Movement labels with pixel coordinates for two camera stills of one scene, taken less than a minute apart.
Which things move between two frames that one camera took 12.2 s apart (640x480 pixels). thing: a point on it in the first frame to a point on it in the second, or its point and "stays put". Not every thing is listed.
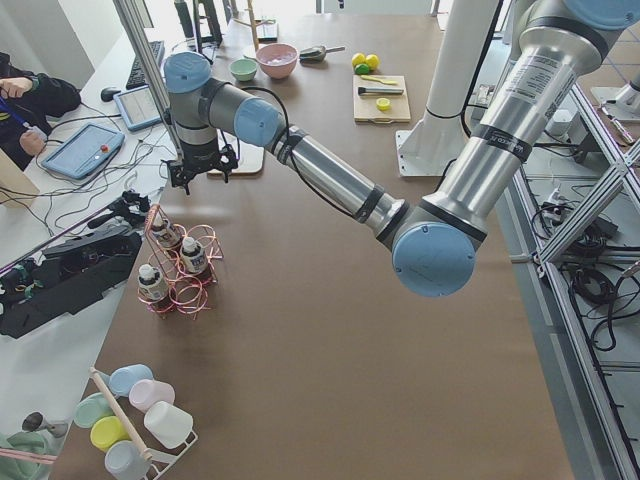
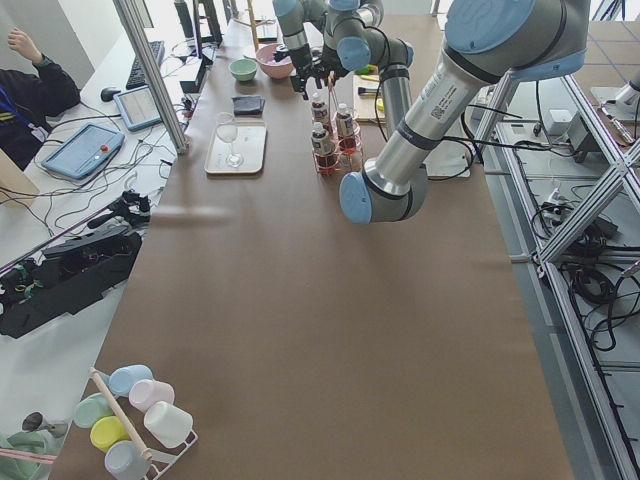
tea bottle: [151, 284] to [322, 149]
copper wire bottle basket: [183, 265] to [336, 141]
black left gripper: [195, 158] to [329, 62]
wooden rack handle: [146, 453] stays put
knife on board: [362, 90] stays put
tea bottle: [165, 236] to [319, 117]
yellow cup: [108, 431] stays put
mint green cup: [91, 408] stays put
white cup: [168, 424] stays put
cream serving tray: [250, 157] stays put
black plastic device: [72, 273] stays put
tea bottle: [193, 256] to [345, 128]
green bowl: [243, 69] stays put
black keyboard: [136, 76] stays put
